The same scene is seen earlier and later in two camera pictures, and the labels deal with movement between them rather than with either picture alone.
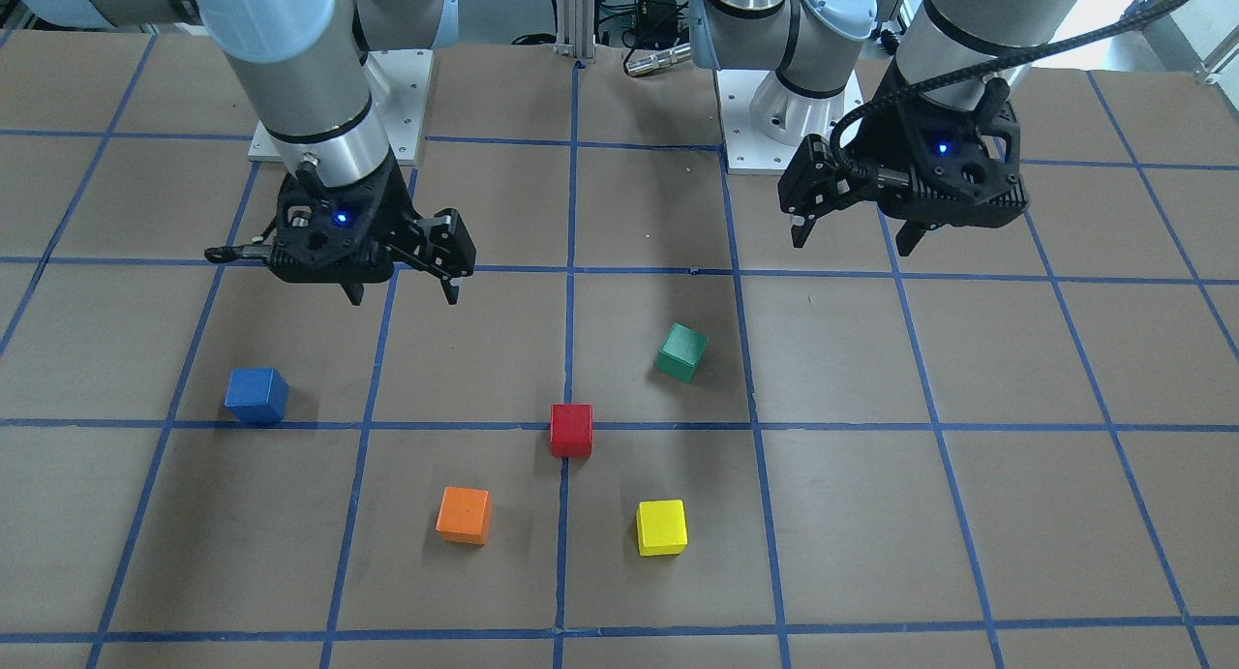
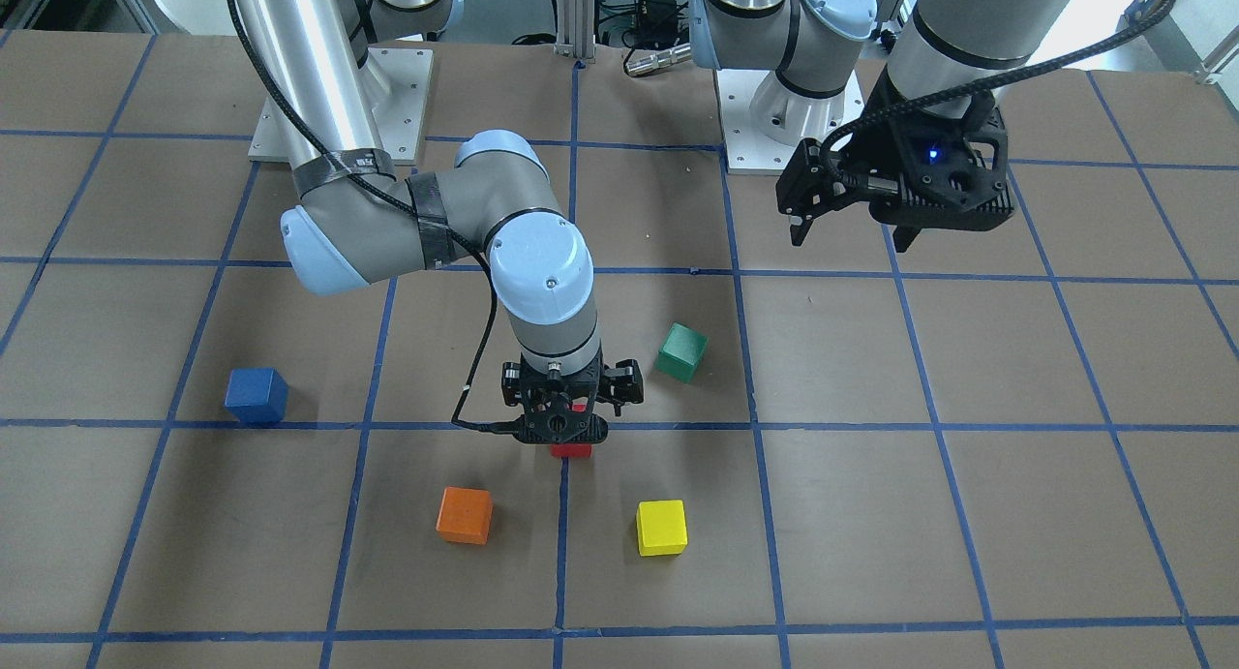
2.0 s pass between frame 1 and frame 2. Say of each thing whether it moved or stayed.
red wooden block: stayed
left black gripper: stayed
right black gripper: moved
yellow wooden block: stayed
